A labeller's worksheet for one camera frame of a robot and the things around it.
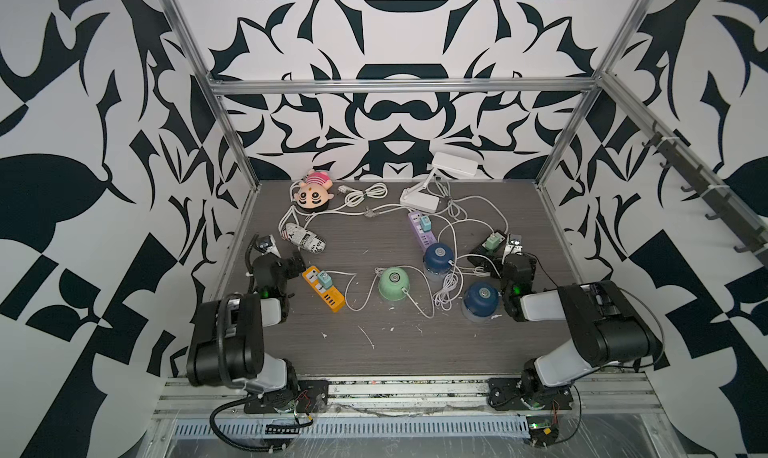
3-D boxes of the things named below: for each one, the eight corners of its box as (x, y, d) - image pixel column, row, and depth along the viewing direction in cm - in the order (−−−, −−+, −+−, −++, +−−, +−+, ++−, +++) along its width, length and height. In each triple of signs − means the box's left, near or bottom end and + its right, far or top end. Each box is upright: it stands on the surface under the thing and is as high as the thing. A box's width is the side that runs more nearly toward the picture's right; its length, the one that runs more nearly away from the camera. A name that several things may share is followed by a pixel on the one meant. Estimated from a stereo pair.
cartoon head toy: (298, 214, 111) (293, 200, 105) (305, 181, 121) (301, 167, 116) (331, 214, 111) (328, 200, 105) (335, 181, 121) (333, 167, 116)
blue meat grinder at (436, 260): (424, 281, 94) (428, 265, 87) (422, 258, 99) (425, 242, 92) (450, 281, 94) (456, 265, 87) (447, 258, 100) (452, 242, 92)
